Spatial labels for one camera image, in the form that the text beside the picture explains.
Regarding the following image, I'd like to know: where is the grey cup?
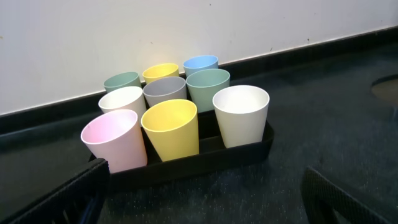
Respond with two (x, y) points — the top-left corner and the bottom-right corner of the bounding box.
(142, 76), (188, 108)

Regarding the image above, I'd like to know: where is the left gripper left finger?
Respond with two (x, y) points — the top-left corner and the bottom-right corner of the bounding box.
(0, 157), (111, 224)

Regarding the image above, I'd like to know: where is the yellow cup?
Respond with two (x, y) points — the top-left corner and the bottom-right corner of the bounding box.
(142, 62), (180, 85)
(141, 98), (200, 162)

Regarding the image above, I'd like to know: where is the light green cup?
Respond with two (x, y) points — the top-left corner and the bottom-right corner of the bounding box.
(185, 68), (231, 114)

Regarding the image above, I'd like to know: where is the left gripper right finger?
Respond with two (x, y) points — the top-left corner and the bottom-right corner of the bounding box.
(300, 166), (398, 224)

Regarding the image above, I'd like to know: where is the pink cup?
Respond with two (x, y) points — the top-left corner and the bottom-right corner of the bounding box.
(80, 108), (149, 174)

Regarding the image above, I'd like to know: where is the blue cup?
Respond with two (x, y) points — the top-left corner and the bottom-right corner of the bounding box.
(182, 54), (220, 77)

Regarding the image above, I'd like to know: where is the white cup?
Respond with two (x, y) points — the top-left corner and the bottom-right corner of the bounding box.
(212, 85), (271, 149)
(98, 85), (147, 124)

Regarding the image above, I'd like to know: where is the dark green cup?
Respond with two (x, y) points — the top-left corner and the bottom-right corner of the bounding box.
(103, 71), (142, 93)

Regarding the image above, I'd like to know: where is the black tray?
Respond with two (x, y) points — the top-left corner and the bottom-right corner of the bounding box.
(88, 108), (275, 191)

